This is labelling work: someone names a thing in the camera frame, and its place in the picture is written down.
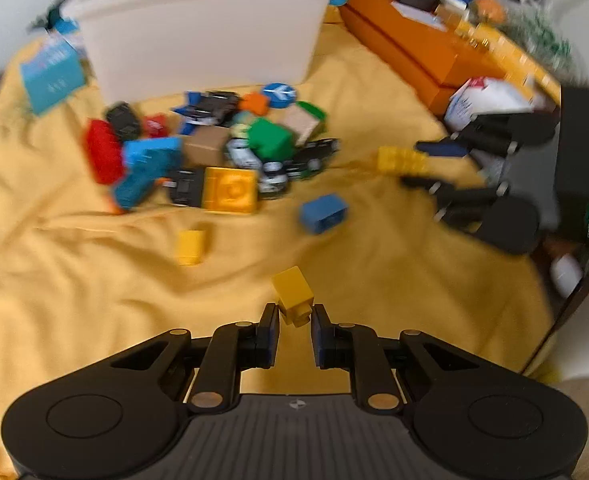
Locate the white tissue pack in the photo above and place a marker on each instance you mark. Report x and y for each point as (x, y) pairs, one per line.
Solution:
(484, 102)

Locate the black green toy car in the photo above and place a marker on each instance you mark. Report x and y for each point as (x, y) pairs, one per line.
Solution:
(314, 157)

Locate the yellow cloth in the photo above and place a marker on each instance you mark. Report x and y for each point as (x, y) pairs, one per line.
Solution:
(124, 285)

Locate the red toy brick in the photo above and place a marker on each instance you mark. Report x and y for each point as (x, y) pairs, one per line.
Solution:
(103, 152)

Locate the white plastic bin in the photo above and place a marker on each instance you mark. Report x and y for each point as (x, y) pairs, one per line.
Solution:
(199, 35)

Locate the small yellow toy brick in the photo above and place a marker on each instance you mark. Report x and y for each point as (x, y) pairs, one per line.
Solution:
(192, 247)

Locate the yellow long box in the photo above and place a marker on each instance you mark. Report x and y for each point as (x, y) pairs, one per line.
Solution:
(509, 52)

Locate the tan toy block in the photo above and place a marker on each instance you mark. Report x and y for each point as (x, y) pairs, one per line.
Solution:
(205, 146)
(302, 125)

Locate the small red toy piece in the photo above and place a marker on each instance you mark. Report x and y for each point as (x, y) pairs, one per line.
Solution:
(155, 126)

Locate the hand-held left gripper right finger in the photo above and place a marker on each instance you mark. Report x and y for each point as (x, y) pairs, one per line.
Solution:
(318, 337)

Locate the orange toy brick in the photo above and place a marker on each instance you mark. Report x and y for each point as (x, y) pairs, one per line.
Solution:
(253, 104)

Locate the yellow toy block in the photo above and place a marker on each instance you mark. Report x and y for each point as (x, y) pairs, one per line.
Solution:
(292, 292)

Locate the light blue toy bricks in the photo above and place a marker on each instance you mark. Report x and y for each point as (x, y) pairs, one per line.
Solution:
(147, 167)

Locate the yellow square toy brick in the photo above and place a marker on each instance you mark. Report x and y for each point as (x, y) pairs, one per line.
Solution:
(230, 191)

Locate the green white mesh bundle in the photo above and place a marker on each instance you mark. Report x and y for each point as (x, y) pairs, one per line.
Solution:
(539, 37)

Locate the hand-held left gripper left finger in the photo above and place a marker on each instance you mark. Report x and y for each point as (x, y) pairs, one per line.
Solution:
(269, 335)

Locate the pale green toy block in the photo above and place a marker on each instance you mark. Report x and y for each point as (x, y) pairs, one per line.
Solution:
(240, 127)

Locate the orange box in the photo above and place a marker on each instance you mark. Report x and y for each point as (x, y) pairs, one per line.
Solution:
(409, 45)

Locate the green toy brick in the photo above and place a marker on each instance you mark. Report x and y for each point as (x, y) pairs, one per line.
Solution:
(312, 110)

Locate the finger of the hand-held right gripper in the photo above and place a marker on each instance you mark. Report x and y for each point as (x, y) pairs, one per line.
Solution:
(442, 148)
(419, 181)

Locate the blue round airplane sign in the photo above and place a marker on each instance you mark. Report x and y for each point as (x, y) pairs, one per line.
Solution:
(280, 95)

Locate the orange round object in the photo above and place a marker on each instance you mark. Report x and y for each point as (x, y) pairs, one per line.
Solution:
(488, 9)

